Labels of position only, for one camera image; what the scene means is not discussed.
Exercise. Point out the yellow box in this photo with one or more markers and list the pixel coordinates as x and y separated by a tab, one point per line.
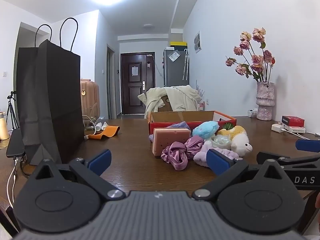
178	44

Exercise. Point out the purple satin scrunchie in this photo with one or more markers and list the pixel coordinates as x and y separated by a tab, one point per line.
175	155

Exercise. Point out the pink suitcase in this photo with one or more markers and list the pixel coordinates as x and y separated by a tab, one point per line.
90	97

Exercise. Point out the paper on refrigerator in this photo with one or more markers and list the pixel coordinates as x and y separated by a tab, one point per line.
174	56

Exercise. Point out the black phone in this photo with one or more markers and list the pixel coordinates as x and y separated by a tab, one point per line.
15	142

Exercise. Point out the wall picture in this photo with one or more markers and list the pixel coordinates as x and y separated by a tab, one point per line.
197	42

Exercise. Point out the cream thermos bottle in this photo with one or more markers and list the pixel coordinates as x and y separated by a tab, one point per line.
3	127

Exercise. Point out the blue plush toy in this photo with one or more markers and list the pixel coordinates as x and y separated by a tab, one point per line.
205	130

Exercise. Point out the purple wall decal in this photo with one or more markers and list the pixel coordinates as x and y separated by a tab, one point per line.
200	88

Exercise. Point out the white yellow sheep plush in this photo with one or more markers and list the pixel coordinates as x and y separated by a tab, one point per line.
240	142

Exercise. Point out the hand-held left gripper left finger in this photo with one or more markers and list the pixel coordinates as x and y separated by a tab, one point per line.
101	158

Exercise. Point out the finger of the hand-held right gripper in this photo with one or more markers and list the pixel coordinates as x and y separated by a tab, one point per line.
307	145
268	155

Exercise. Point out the black tripod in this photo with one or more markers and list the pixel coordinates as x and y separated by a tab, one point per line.
10	105

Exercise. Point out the pink speckled vase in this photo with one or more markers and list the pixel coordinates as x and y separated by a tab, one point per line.
265	100

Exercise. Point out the white power strip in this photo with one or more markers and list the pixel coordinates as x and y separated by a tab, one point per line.
296	130

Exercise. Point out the paper on door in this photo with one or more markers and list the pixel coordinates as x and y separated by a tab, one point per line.
134	70

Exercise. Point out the dark brown door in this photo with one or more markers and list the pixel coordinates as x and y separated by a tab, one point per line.
136	92

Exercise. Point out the small red box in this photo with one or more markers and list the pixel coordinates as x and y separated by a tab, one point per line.
295	122

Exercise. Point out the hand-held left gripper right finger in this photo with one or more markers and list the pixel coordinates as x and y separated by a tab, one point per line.
217	162

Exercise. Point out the glass jar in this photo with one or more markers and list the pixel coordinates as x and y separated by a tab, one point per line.
88	122

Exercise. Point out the beige coat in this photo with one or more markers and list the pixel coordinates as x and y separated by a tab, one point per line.
180	100

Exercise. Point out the white charger plug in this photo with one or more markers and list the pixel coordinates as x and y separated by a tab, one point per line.
277	127

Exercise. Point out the lavender fluffy headband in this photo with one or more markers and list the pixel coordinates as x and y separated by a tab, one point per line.
201	155

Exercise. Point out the brown chair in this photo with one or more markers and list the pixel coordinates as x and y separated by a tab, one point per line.
166	105

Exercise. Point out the pink brown sponge block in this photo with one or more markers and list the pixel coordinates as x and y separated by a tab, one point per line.
170	140

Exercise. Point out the white folded umbrella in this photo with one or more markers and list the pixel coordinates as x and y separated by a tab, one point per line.
185	65

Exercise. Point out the small white plastic item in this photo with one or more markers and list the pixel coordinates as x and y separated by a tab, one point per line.
101	126

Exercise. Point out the grey refrigerator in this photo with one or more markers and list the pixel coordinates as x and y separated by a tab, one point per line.
175	72

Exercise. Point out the red cardboard box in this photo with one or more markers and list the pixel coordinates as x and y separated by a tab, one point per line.
180	116

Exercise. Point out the black paper bag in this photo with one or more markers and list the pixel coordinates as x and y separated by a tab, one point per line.
50	92

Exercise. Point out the dried pink roses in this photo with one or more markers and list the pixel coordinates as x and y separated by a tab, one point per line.
257	60

